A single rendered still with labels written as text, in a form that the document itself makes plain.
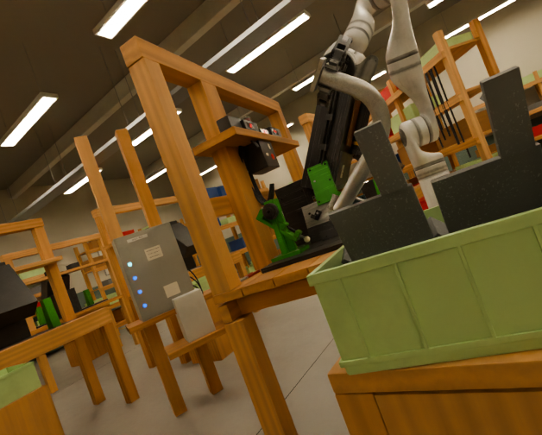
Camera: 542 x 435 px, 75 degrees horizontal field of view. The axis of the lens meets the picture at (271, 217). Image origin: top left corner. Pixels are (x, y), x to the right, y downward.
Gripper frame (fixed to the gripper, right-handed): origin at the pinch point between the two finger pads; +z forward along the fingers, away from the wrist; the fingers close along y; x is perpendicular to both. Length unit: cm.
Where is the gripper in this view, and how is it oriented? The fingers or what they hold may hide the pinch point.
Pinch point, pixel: (329, 77)
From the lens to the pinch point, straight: 67.1
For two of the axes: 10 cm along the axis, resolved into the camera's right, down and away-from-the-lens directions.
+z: -2.6, 4.5, -8.5
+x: 9.3, 3.5, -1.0
